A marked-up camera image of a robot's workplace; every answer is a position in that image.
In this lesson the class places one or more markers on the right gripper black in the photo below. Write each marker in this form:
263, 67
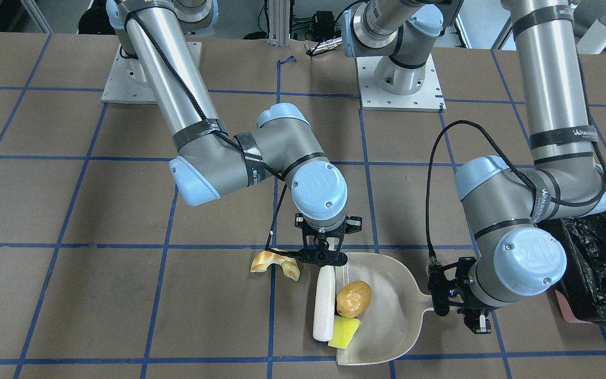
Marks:
354, 224

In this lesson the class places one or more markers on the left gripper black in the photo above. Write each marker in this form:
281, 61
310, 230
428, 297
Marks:
470, 301

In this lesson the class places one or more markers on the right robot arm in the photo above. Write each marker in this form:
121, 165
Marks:
210, 164

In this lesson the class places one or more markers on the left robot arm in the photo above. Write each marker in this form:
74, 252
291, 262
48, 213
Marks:
503, 203

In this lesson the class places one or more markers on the beige plastic dustpan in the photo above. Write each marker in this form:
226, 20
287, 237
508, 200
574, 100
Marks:
392, 323

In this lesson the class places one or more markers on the black trash bag bin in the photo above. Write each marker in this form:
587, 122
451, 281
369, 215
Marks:
583, 286

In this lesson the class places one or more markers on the toy potato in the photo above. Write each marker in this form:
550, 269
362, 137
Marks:
353, 299

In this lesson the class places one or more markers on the yellow sponge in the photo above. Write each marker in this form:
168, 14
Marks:
344, 330

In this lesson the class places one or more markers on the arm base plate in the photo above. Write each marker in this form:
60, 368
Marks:
127, 83
385, 86

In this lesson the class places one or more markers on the toy croissant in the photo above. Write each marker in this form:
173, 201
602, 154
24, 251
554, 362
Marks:
266, 258

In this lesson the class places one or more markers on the beige hand brush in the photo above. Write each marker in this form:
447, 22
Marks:
324, 306

